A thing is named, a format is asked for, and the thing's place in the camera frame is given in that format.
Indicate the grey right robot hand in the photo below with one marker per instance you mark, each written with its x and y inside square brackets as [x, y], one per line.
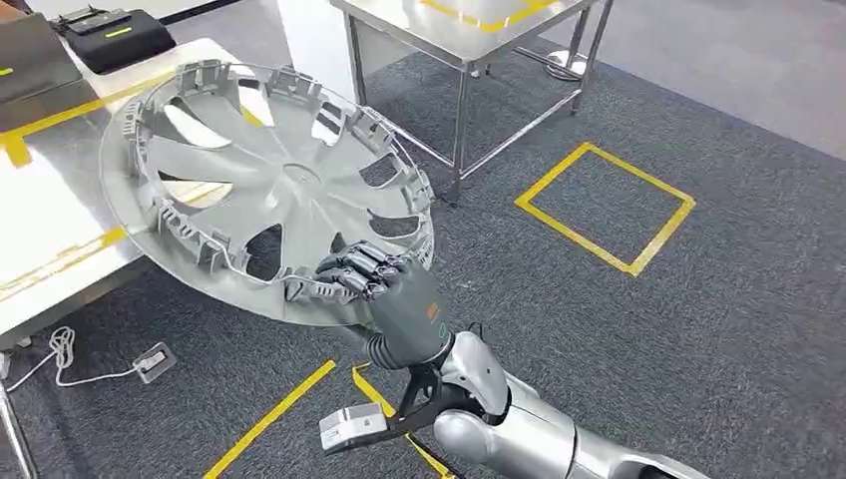
[410, 311]

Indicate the silver plastic hubcap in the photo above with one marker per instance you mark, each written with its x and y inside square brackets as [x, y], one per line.
[291, 178]

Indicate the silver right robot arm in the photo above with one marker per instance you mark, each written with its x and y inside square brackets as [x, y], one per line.
[529, 436]

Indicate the grey floor power socket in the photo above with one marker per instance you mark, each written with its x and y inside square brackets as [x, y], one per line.
[154, 362]

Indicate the white pillar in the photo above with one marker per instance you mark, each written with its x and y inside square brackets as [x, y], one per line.
[317, 40]

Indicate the round metal stand base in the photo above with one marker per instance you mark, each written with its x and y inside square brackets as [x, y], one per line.
[565, 66]

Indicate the steel workbench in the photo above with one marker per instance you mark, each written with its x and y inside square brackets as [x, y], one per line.
[53, 198]

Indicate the black label printer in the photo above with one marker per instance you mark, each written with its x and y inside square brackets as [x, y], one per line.
[116, 36]

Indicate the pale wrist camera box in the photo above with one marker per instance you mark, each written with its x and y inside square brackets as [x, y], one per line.
[353, 426]

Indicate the steel frame table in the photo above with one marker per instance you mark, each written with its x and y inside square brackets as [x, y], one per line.
[410, 26]

